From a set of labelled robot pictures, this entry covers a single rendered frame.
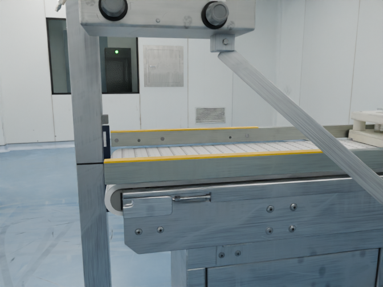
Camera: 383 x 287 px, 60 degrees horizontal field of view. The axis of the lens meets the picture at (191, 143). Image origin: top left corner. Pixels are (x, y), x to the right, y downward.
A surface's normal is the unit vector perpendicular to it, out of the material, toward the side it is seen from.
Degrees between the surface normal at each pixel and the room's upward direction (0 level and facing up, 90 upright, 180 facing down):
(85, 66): 90
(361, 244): 90
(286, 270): 90
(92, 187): 90
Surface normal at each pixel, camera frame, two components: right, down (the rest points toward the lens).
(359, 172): -0.37, 0.12
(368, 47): -0.96, 0.05
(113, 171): 0.20, 0.18
